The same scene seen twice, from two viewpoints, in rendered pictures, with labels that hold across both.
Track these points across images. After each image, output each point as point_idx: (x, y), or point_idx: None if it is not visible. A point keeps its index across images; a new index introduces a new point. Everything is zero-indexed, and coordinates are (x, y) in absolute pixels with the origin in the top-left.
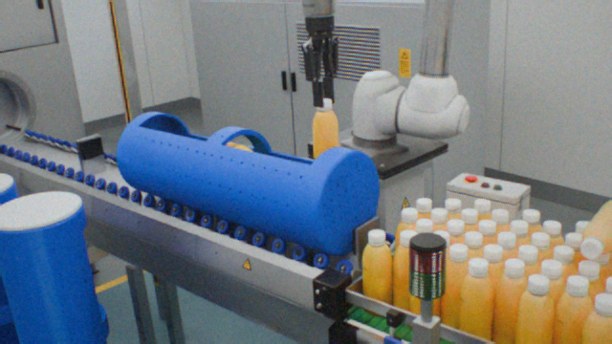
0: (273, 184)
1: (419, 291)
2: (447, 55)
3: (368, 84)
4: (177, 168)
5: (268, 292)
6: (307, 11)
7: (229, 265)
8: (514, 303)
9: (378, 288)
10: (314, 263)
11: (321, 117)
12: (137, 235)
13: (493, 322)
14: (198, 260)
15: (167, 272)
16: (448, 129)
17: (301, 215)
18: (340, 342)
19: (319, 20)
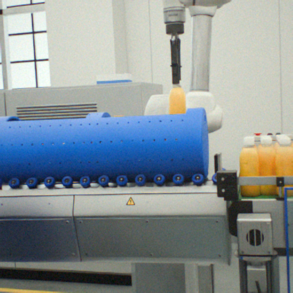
0: (161, 129)
1: None
2: (209, 78)
3: (159, 99)
4: (63, 139)
5: (152, 217)
6: (171, 19)
7: (112, 208)
8: None
9: (255, 174)
10: (193, 181)
11: (178, 90)
12: (0, 216)
13: None
14: (78, 214)
15: (24, 249)
16: (216, 123)
17: (189, 143)
18: None
19: (179, 24)
